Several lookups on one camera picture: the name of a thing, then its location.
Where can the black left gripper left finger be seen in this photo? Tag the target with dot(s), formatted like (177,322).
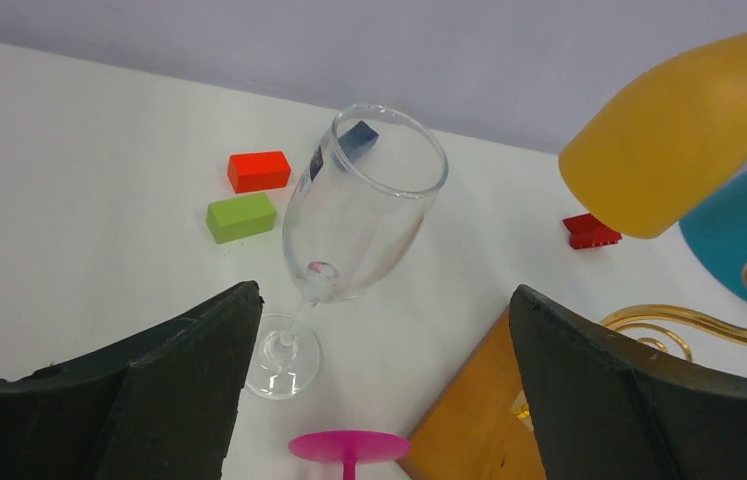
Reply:
(160,404)

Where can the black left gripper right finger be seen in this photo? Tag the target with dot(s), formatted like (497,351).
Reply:
(604,406)

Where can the gold wire glass rack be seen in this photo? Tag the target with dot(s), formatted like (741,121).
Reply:
(480,427)

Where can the pink plastic wine glass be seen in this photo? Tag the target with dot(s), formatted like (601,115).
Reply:
(349,448)

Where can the yellow plastic wine glass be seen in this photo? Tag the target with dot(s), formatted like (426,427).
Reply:
(665,142)

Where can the clear tall wine glass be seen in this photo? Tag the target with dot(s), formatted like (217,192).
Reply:
(345,227)

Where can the red toy brick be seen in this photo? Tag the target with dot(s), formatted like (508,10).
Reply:
(586,232)

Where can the light green toy block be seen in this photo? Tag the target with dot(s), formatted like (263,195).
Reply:
(240,217)

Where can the orange red toy block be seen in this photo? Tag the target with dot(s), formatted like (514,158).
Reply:
(258,171)

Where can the blue toy brick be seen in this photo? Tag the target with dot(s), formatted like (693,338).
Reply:
(357,141)

